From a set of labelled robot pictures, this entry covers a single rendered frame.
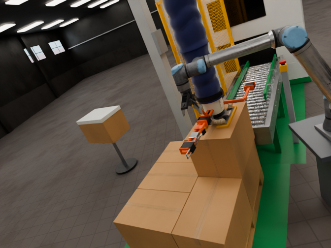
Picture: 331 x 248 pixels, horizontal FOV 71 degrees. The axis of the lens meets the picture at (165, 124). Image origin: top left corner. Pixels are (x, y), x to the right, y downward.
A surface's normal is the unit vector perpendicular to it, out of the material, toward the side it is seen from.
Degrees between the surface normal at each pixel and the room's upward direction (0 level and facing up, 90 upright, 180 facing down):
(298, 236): 0
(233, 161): 90
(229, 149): 90
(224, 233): 0
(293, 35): 79
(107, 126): 90
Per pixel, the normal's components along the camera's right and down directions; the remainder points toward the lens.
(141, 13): -0.43, 0.53
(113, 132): 0.79, -0.05
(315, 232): -0.36, -0.84
